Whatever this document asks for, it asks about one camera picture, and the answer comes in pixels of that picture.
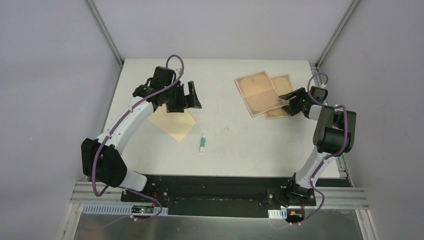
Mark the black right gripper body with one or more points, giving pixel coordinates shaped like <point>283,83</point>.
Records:
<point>296,104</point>

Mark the left white cable duct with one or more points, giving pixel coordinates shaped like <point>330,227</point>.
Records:
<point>123,209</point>

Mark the white cable duct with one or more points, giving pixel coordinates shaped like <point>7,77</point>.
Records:
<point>277,213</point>
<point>123,209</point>

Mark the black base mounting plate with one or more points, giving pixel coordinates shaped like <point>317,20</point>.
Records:
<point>217,196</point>

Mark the green white glue stick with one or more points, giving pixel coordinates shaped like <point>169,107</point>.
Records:
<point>202,143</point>

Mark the right white cable duct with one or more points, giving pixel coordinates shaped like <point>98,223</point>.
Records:
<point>277,213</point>

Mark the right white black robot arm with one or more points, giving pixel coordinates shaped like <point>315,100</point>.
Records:
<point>334,135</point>

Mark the cream paper envelope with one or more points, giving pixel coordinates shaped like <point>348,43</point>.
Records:
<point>175,124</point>

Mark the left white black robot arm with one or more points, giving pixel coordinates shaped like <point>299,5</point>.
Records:
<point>102,157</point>

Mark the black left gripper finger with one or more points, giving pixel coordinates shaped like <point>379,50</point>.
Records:
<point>191,89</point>
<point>192,102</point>

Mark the tan ornate letter sheet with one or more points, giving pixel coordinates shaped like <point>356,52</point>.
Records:
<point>283,85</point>
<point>258,93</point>

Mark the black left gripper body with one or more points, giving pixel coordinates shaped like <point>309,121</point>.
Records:
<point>185,98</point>

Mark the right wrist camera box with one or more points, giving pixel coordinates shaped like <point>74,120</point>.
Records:
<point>318,94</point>

